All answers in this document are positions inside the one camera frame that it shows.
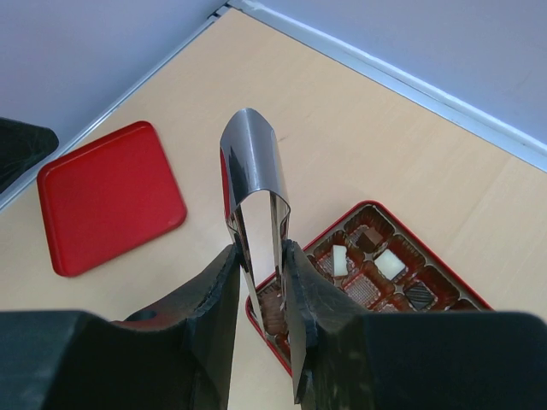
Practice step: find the red chocolate box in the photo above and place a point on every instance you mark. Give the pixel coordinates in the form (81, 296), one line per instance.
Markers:
(370, 255)

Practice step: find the metal tongs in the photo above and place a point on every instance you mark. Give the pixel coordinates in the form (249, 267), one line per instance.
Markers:
(250, 163)

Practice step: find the dark square chocolate in box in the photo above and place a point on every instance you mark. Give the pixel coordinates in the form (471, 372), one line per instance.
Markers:
(369, 240)

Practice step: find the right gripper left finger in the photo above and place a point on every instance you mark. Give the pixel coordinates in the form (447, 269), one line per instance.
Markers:
(173, 354)

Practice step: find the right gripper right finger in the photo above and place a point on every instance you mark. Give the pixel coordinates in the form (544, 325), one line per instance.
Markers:
(346, 357)

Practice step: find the red box lid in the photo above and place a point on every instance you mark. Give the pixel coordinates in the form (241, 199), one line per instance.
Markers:
(108, 197)

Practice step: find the white chocolate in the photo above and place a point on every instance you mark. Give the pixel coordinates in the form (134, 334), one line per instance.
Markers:
(389, 264)

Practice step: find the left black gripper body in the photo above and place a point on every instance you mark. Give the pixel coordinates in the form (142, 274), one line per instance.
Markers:
(22, 146)

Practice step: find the white chocolate box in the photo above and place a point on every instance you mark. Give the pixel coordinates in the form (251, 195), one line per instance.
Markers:
(339, 262)

